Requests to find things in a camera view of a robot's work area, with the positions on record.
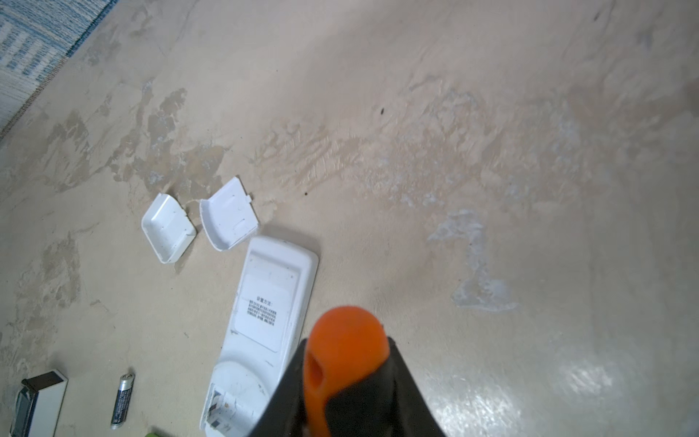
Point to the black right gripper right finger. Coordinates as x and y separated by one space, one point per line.
410 414

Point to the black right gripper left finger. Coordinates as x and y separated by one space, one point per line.
285 414

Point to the orange black handle screwdriver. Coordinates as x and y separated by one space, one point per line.
348 384

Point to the white remote control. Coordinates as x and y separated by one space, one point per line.
263 333

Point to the black silver battery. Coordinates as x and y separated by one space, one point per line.
122 402

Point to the white battery cover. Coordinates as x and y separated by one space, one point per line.
228 217
167 228

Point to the slim white remote black screen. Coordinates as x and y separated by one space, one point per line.
38 405

